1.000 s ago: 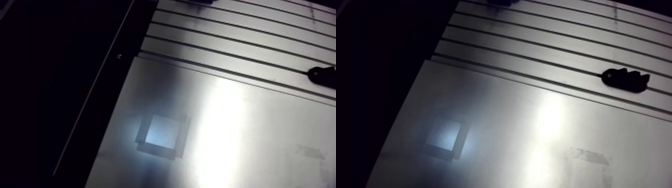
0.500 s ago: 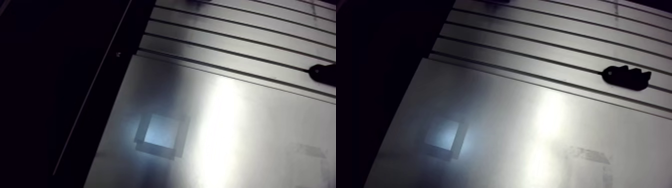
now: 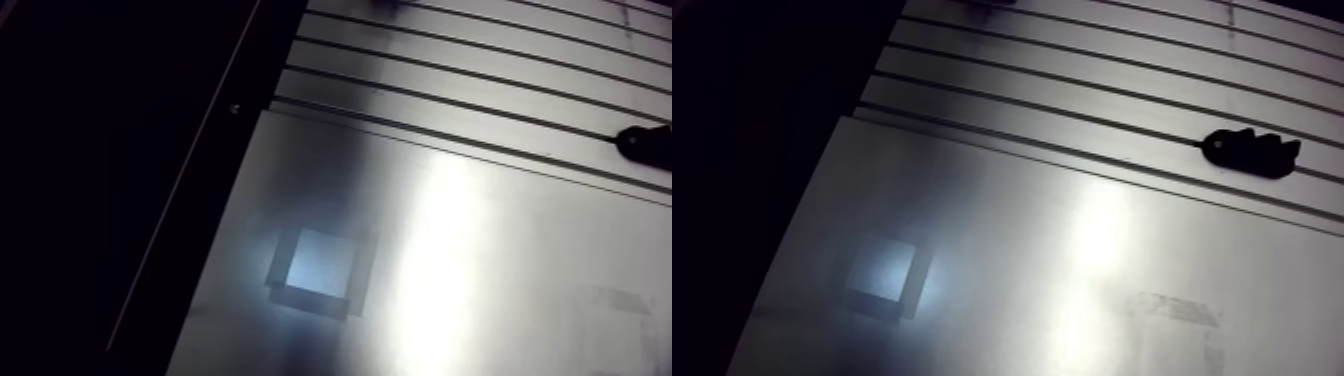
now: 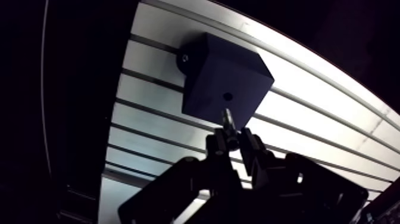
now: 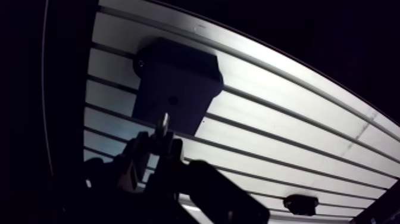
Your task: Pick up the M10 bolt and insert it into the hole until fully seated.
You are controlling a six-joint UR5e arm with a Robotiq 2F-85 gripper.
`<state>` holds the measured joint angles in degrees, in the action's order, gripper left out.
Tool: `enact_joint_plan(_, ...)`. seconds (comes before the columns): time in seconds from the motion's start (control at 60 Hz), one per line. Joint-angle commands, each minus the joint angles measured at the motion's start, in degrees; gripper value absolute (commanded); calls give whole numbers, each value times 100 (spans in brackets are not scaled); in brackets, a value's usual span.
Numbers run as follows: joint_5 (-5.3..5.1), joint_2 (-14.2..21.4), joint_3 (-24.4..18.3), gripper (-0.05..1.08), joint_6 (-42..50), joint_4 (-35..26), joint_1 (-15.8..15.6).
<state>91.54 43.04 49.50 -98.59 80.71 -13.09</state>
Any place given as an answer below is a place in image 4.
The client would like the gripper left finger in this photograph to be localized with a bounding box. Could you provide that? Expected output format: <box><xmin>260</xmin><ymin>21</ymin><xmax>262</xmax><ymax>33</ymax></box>
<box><xmin>117</xmin><ymin>127</ymin><xmax>241</xmax><ymax>224</ymax></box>

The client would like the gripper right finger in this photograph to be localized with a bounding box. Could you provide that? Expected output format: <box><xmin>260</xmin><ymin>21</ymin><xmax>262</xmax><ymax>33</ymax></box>
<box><xmin>239</xmin><ymin>126</ymin><xmax>370</xmax><ymax>224</ymax></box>

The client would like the steel bolt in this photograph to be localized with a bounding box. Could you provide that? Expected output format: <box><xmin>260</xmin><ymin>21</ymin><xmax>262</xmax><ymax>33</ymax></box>
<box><xmin>221</xmin><ymin>108</ymin><xmax>240</xmax><ymax>151</ymax></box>

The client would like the dark blue-grey block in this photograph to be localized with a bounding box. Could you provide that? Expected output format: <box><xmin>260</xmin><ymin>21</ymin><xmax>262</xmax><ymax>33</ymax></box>
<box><xmin>176</xmin><ymin>32</ymin><xmax>276</xmax><ymax>131</ymax></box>

